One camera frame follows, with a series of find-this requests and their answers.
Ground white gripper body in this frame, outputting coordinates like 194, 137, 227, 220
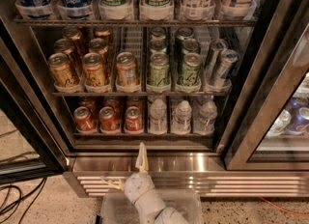
124, 172, 155, 203

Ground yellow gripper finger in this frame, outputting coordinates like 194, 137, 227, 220
100, 176, 125, 190
135, 142, 149, 173

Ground red coke can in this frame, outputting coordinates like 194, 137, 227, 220
78, 96, 97, 115
99, 106, 120, 131
103, 96, 121, 115
126, 96, 143, 110
125, 106, 142, 131
73, 106, 97, 131

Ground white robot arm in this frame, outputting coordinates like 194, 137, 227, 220
100, 142, 189, 224

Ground orange LaCroix can front right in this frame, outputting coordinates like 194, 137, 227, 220
116, 52, 139, 87

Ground orange lacroix can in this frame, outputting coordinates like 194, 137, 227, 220
116, 52, 139, 87
54, 38, 82, 75
82, 52, 106, 87
48, 53, 79, 88
89, 38, 111, 74

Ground green LaCroix can front left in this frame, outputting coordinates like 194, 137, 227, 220
148, 52, 170, 87

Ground green lacroix can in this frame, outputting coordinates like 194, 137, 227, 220
148, 52, 170, 87
177, 52, 203, 87
149, 40, 167, 54
181, 39, 201, 57

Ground green LaCroix can front right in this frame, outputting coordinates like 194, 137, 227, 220
177, 52, 203, 87

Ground orange LaCroix can front middle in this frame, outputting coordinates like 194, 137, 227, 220
82, 52, 106, 87

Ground stainless steel fridge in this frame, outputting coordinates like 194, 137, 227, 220
0, 0, 309, 197

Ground orange LaCroix can front left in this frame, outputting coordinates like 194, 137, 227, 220
48, 53, 79, 88

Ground silver blue slim can front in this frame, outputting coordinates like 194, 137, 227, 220
211, 49, 239, 87

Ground silver blue slim can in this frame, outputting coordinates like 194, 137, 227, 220
205, 39, 228, 80
211, 49, 239, 87

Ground silver blue slim can rear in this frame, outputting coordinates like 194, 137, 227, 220
205, 39, 228, 80

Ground silver can behind glass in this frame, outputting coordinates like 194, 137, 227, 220
267, 110, 292, 137

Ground blue can behind glass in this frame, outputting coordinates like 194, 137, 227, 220
287, 98, 309, 135

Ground clear plastic bin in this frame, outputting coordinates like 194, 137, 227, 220
100, 189, 204, 224

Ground clear water bottle left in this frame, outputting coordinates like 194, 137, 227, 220
149, 98, 167, 134

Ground clear water bottle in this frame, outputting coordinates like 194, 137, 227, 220
194, 100, 217, 135
149, 98, 167, 134
171, 100, 192, 135

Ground clear water bottle middle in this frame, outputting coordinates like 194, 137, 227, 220
171, 100, 192, 135

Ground clear water bottle right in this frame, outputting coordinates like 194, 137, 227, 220
194, 100, 217, 135

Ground black floor cables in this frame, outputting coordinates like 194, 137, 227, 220
0, 177, 48, 224

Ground orange floor cable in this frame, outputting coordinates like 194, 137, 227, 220
259, 196, 309, 218

